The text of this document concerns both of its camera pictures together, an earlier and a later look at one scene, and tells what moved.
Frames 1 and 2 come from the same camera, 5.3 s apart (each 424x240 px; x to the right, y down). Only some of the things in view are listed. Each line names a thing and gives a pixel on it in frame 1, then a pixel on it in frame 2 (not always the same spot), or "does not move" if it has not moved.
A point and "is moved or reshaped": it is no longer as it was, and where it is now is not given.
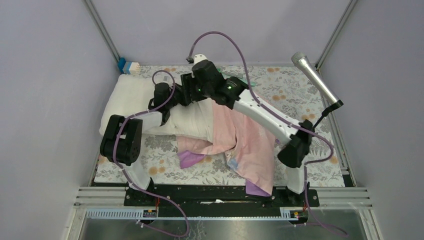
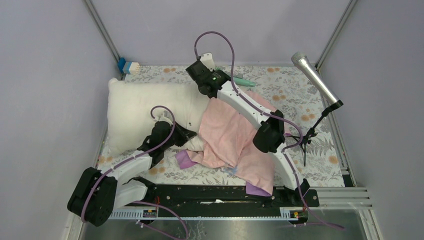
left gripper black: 178,88 -> 185,135
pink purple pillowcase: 248,141 is moved or reshaped
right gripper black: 188,81 -> 213,71
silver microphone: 300,59 does not move
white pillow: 129,94 is moved or reshaped
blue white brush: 128,67 does not move
